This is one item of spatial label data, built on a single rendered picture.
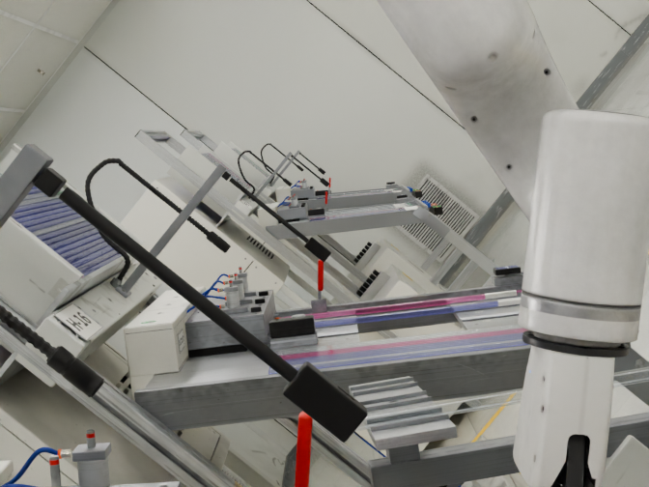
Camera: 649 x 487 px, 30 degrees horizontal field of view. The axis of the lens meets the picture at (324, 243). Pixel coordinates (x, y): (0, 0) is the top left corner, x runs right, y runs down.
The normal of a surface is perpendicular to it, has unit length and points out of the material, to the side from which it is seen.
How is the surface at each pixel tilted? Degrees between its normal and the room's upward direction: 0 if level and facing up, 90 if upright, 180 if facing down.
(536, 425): 32
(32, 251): 90
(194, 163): 90
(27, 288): 90
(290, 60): 90
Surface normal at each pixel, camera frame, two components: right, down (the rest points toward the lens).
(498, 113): 0.21, 0.76
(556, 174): -0.77, -0.03
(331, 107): 0.00, 0.08
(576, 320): -0.25, 0.05
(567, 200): -0.59, 0.00
